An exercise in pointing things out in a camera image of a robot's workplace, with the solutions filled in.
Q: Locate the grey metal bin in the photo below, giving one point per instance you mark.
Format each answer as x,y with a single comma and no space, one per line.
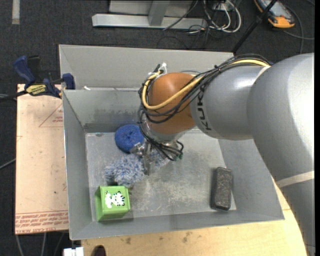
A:
155,175

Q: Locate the green box with tiger print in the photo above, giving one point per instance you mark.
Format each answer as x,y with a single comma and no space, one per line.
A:
112,202

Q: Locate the dark green flat block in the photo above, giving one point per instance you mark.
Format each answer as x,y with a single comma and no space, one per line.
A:
221,188

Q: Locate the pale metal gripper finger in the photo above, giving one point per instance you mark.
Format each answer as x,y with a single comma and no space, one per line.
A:
145,166
151,166

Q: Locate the brown cardboard board red print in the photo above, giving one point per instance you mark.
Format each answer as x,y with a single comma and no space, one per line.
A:
40,160

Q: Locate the blue round sponge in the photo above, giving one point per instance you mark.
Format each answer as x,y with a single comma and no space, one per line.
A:
127,137

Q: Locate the blue and white fuzzy cloth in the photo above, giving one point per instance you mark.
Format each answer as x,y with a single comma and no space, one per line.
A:
125,170

